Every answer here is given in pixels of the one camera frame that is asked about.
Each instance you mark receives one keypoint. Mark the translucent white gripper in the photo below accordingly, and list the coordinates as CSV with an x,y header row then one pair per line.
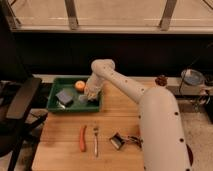
x,y
93,87

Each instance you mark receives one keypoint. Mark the light blue towel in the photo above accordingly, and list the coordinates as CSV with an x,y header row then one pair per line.
x,y
82,98

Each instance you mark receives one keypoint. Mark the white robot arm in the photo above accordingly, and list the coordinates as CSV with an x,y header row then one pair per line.
x,y
162,135

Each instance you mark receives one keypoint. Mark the green plastic tray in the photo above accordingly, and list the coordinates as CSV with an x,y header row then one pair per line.
x,y
59,83

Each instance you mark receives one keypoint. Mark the yellow red apple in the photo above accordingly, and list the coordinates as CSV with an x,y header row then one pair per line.
x,y
80,85

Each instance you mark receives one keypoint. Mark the blue sponge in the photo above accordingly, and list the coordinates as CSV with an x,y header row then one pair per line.
x,y
65,97

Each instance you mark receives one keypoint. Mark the silver fork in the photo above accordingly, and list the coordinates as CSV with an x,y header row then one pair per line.
x,y
96,129

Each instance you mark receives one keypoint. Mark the orange carrot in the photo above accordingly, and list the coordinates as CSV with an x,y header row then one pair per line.
x,y
82,143

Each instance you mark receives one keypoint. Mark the metal black peeler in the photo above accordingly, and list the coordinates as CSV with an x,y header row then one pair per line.
x,y
117,141

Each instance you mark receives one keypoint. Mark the brown pine cone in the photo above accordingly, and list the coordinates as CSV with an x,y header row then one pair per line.
x,y
161,80

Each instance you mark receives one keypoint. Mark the black office chair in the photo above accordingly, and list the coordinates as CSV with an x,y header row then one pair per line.
x,y
14,129

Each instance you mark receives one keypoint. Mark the grey round dish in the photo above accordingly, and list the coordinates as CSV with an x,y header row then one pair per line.
x,y
192,77

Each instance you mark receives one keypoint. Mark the purple bowl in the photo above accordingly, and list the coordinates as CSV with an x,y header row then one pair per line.
x,y
190,154

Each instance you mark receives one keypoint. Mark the black handled tool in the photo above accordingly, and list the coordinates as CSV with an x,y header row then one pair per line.
x,y
135,139

